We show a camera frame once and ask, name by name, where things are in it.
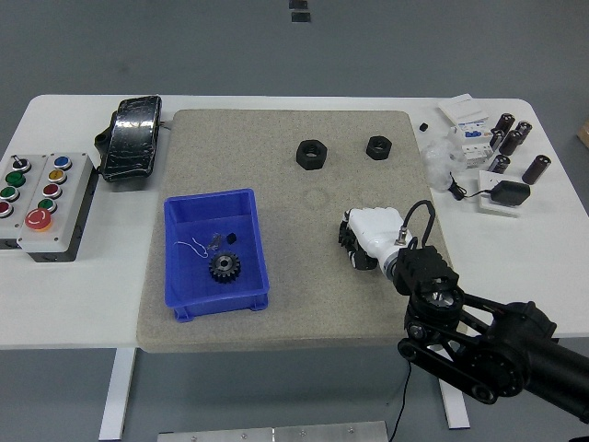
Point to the grey button box, emergency stop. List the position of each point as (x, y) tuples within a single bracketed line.
[(55, 230)]

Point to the white square plate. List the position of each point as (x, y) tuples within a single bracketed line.
[(488, 179)]

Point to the small black hex nut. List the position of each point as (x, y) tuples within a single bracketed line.
[(378, 147)]

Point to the white circuit breaker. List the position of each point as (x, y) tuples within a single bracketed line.
[(474, 147)]

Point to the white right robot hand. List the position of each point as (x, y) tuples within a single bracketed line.
[(375, 228)]

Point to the grey-brown mat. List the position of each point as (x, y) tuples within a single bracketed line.
[(299, 313)]

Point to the large black gear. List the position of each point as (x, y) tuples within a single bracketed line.
[(225, 268)]

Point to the small black gear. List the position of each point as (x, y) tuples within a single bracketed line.
[(343, 235)]

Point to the grey button box with switch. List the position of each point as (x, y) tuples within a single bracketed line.
[(9, 202)]

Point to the black power adapter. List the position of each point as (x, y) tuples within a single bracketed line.
[(511, 193)]

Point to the white flat carton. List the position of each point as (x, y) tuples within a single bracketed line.
[(462, 109)]

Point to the black cylindrical capacitor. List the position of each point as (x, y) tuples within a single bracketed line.
[(536, 169), (504, 123), (499, 164), (511, 143), (496, 139), (524, 129)]

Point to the black plastic-wrapped device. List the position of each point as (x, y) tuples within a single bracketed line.
[(131, 140)]

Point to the small clear plastic piece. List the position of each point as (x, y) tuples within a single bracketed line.
[(214, 240)]

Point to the blue plastic box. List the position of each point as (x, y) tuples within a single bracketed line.
[(193, 285)]

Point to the white table leg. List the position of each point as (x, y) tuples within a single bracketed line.
[(117, 391), (455, 410)]

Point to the small black block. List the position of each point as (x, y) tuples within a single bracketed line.
[(231, 238)]

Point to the clear plastic bag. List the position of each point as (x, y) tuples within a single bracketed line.
[(437, 163)]

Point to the large black hex nut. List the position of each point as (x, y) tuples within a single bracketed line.
[(311, 154)]

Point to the brown cardboard box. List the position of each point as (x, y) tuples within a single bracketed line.
[(584, 133)]

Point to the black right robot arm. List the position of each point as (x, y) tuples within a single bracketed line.
[(428, 269)]

